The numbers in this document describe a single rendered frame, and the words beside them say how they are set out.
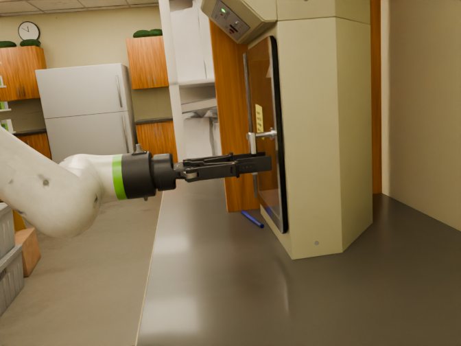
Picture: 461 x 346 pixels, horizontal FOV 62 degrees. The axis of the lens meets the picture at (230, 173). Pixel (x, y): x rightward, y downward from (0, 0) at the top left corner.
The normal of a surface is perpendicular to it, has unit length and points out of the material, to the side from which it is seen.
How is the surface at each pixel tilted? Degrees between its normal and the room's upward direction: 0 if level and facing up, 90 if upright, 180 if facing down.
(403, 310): 0
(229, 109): 90
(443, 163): 90
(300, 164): 90
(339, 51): 90
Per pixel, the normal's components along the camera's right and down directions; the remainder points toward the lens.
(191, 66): -0.29, 0.28
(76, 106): 0.13, 0.20
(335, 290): -0.09, -0.97
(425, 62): -0.99, 0.11
